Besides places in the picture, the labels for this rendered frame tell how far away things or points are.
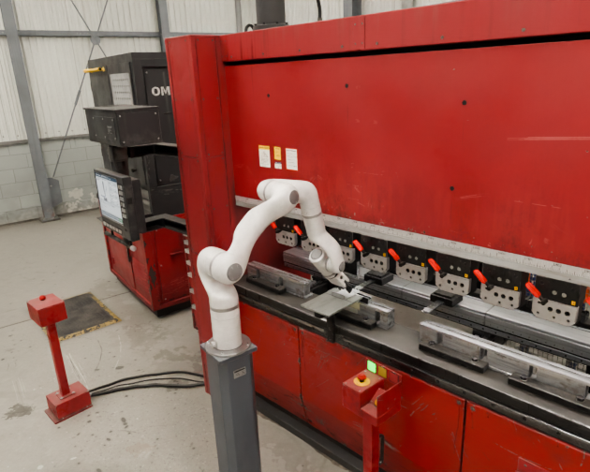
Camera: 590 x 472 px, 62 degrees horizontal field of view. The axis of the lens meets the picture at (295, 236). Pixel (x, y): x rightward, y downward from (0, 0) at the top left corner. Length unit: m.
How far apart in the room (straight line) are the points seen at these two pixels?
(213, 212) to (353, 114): 1.08
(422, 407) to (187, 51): 2.13
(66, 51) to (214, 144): 6.36
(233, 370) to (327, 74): 1.37
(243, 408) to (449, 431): 0.90
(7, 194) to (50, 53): 2.29
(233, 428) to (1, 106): 7.31
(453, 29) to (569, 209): 0.76
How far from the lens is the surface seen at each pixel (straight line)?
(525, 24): 1.91
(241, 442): 2.33
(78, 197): 9.19
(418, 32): 2.09
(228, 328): 2.05
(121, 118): 2.77
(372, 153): 2.25
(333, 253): 2.23
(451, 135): 2.04
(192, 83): 2.82
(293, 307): 2.71
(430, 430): 2.45
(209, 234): 2.94
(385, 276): 2.71
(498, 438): 2.28
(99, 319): 4.94
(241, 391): 2.19
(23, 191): 9.02
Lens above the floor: 2.07
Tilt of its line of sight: 18 degrees down
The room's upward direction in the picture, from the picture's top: 3 degrees counter-clockwise
